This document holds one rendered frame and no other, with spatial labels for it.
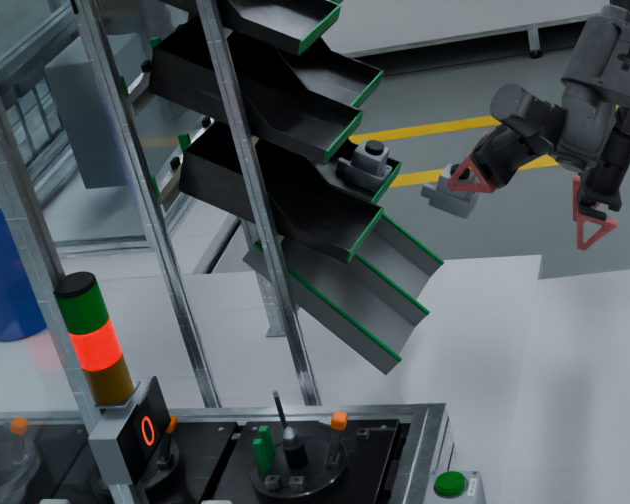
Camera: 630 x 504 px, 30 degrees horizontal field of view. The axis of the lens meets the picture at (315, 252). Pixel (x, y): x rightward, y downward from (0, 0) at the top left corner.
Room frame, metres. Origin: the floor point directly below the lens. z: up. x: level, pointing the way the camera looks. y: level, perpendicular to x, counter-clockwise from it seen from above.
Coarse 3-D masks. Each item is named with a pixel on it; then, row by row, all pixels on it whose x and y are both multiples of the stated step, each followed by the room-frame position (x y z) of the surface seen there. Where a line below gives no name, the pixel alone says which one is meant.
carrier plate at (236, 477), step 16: (256, 432) 1.44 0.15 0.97; (272, 432) 1.43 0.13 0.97; (352, 432) 1.38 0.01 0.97; (384, 432) 1.36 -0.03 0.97; (400, 432) 1.38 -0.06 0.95; (240, 448) 1.41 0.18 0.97; (352, 448) 1.35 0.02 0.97; (368, 448) 1.34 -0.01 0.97; (384, 448) 1.33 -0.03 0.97; (240, 464) 1.37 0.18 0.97; (352, 464) 1.31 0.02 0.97; (368, 464) 1.30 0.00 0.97; (384, 464) 1.29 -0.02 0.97; (224, 480) 1.34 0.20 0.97; (240, 480) 1.34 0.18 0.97; (352, 480) 1.28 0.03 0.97; (368, 480) 1.27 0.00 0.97; (384, 480) 1.27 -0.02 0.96; (224, 496) 1.31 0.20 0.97; (240, 496) 1.30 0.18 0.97; (256, 496) 1.29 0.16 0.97; (336, 496) 1.25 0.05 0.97; (352, 496) 1.24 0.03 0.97; (368, 496) 1.24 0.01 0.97
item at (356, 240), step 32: (224, 128) 1.71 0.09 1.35; (192, 160) 1.59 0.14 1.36; (224, 160) 1.70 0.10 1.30; (288, 160) 1.66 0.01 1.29; (192, 192) 1.60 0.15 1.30; (224, 192) 1.57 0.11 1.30; (288, 192) 1.63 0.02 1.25; (320, 192) 1.64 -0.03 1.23; (288, 224) 1.52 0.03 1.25; (320, 224) 1.56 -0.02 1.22; (352, 224) 1.57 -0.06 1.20; (352, 256) 1.49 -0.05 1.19
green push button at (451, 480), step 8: (448, 472) 1.24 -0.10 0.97; (456, 472) 1.24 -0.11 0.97; (440, 480) 1.23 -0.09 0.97; (448, 480) 1.23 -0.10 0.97; (456, 480) 1.22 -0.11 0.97; (464, 480) 1.22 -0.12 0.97; (440, 488) 1.22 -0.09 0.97; (448, 488) 1.21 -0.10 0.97; (456, 488) 1.21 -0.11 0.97; (464, 488) 1.22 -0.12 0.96
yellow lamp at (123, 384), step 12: (120, 360) 1.17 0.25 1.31; (84, 372) 1.17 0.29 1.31; (96, 372) 1.16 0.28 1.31; (108, 372) 1.16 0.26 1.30; (120, 372) 1.17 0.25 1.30; (96, 384) 1.16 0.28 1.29; (108, 384) 1.16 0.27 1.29; (120, 384) 1.16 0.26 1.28; (132, 384) 1.18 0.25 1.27; (96, 396) 1.16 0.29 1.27; (108, 396) 1.16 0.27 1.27; (120, 396) 1.16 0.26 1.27
